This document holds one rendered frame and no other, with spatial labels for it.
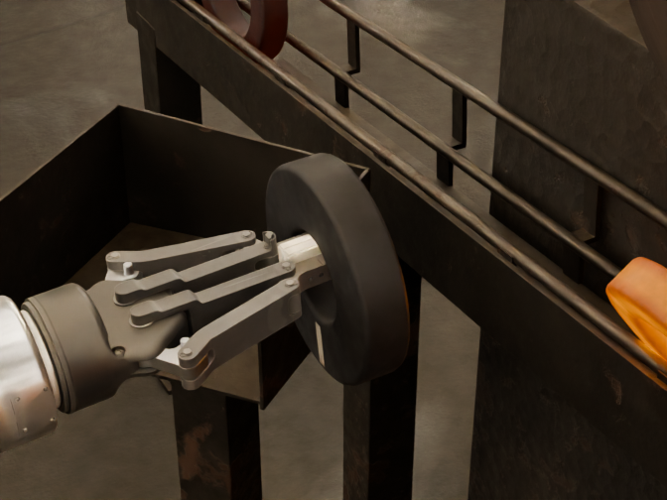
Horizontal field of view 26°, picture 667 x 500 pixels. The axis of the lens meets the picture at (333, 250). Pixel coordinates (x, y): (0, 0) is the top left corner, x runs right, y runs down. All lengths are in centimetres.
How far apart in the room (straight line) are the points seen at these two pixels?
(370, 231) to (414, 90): 198
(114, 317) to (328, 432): 118
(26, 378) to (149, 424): 124
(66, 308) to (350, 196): 19
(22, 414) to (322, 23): 233
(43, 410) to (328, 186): 22
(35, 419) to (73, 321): 6
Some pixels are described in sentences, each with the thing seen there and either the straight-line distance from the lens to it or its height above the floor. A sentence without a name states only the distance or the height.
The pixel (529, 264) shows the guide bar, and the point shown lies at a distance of 120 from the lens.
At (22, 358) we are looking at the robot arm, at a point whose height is 86.
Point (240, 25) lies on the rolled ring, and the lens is 171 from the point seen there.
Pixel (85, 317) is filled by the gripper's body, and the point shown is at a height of 87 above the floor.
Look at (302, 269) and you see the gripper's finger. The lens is 92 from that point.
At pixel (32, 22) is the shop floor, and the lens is 319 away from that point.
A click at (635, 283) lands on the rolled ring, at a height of 81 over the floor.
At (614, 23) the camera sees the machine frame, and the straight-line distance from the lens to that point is 119.
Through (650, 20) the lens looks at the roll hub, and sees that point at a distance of 85.
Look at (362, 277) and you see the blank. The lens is 89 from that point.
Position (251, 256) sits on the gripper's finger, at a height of 85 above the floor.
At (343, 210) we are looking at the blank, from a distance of 89.
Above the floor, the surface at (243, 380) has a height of 61.
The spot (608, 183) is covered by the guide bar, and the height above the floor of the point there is 75.
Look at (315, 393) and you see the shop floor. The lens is 212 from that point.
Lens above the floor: 139
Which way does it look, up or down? 35 degrees down
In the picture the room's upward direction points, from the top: straight up
